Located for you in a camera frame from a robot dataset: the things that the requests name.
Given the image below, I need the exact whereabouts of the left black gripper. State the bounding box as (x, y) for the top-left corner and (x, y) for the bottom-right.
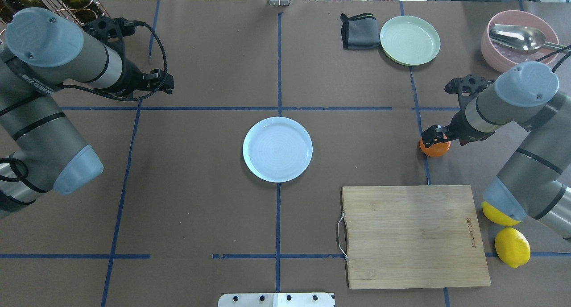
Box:
(112, 59), (174, 98)

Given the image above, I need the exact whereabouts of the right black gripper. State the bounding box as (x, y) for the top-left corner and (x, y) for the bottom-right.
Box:
(421, 112), (493, 149)

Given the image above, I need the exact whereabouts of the orange fruit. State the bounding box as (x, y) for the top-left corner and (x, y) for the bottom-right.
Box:
(419, 138), (451, 158)

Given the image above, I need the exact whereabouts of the light blue plate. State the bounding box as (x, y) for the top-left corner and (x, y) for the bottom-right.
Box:
(242, 116), (313, 183)

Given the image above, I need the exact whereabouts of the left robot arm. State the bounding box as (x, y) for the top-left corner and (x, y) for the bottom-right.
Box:
(0, 8), (174, 218)

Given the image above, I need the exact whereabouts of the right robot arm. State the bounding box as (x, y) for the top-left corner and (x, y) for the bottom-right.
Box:
(421, 61), (571, 241)

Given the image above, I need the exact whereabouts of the light green plate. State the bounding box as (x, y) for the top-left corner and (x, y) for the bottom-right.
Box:
(380, 16), (441, 66)

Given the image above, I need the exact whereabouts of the pink bowl with ice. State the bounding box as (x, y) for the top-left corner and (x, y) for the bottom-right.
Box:
(480, 10), (559, 73)

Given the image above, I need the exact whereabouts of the upper yellow lemon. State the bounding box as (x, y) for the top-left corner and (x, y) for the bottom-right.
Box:
(482, 201), (522, 227)

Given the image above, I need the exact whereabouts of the yellow lemon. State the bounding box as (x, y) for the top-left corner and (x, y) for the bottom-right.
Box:
(494, 227), (531, 269)
(482, 201), (522, 227)

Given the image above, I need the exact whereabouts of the bamboo cutting board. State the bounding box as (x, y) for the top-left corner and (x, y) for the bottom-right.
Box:
(341, 185), (491, 290)

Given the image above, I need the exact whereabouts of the dark grey folded cloth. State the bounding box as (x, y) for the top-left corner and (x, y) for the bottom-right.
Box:
(340, 13), (381, 50)

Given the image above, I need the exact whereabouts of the metal scoop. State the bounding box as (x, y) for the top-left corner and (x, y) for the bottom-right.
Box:
(488, 24), (570, 53)

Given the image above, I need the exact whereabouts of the lower yellow lemon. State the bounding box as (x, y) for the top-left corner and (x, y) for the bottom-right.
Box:
(494, 227), (531, 269)

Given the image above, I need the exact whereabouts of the dark green wine bottle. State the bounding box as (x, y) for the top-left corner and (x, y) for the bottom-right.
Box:
(0, 0), (49, 24)

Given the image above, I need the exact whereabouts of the copper wire wine rack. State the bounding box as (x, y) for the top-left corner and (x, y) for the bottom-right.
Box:
(0, 0), (112, 37)

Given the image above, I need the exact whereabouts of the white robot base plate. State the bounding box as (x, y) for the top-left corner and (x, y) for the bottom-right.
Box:
(218, 292), (336, 307)

